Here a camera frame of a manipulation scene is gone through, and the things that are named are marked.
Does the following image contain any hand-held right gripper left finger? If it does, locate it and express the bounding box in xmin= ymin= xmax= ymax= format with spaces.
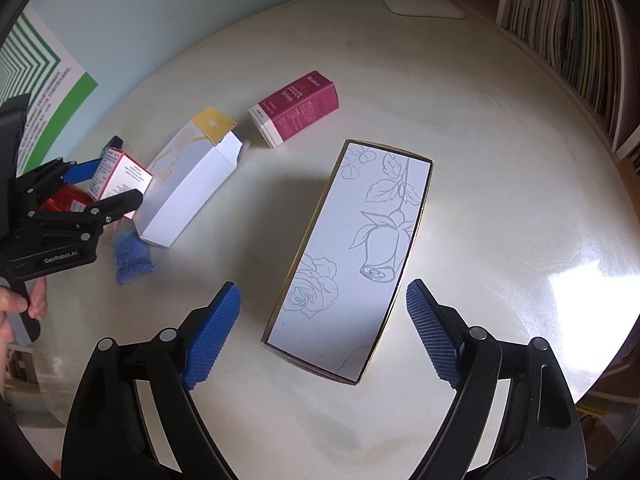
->
xmin=61 ymin=281 xmax=243 ymax=480

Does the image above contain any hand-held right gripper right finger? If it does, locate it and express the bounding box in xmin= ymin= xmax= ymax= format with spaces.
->
xmin=405 ymin=279 xmax=587 ymax=480

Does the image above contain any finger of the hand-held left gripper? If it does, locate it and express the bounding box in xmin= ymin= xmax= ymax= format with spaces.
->
xmin=15 ymin=135 xmax=125 ymax=202
xmin=29 ymin=187 xmax=144 ymax=236

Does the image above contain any small white red box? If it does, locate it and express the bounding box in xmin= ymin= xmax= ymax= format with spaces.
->
xmin=96 ymin=147 xmax=154 ymax=221

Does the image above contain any red packet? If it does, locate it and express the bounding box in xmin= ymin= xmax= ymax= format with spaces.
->
xmin=39 ymin=184 xmax=97 ymax=217

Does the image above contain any white yellow carton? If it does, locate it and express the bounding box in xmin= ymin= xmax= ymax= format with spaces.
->
xmin=133 ymin=106 xmax=245 ymax=249

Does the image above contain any rose print white long box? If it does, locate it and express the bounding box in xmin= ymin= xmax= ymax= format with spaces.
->
xmin=260 ymin=137 xmax=434 ymax=386

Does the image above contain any person's left hand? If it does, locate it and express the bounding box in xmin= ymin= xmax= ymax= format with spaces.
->
xmin=0 ymin=279 xmax=49 ymax=358

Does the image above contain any blue mesh pouch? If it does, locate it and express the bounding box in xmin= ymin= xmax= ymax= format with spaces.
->
xmin=110 ymin=220 xmax=157 ymax=287

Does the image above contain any maroon white carton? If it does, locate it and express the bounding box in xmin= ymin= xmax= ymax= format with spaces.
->
xmin=248 ymin=70 xmax=340 ymax=149

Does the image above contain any row of thin books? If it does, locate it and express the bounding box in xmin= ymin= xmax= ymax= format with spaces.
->
xmin=495 ymin=0 xmax=640 ymax=159

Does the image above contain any green striped wall poster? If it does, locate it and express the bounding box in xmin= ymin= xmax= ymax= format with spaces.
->
xmin=0 ymin=9 xmax=99 ymax=172

